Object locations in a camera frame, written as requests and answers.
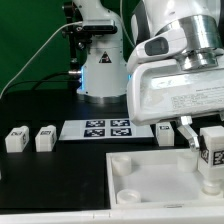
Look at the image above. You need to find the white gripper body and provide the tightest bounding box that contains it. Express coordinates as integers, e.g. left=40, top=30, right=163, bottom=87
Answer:
left=127, top=59, right=224, bottom=125

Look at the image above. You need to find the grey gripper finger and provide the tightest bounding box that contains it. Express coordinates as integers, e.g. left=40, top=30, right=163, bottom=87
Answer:
left=176, top=116, right=200, bottom=152

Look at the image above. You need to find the white square tabletop part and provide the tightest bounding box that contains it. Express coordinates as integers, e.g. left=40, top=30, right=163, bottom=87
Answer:
left=106, top=149, right=224, bottom=209

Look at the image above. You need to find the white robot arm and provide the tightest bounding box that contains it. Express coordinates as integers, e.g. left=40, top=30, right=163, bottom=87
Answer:
left=64, top=0, right=224, bottom=150

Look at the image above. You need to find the white sheet with markers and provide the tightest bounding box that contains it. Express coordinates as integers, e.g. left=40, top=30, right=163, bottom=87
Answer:
left=59, top=118, right=153, bottom=141

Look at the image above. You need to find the black clamp stand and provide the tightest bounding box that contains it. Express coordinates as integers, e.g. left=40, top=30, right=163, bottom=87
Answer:
left=62, top=1, right=87, bottom=92

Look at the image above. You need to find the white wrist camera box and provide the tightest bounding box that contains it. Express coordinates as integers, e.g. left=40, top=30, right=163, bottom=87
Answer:
left=127, top=29, right=187, bottom=73

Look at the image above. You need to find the white front rail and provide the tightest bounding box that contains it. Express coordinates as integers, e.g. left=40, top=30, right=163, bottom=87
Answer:
left=0, top=206, right=224, bottom=224

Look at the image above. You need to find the black cable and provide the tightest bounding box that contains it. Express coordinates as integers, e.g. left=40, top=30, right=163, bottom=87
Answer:
left=0, top=71, right=82, bottom=100

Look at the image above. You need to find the white cable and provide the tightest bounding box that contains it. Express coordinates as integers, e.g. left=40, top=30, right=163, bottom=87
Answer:
left=0, top=0, right=136, bottom=100

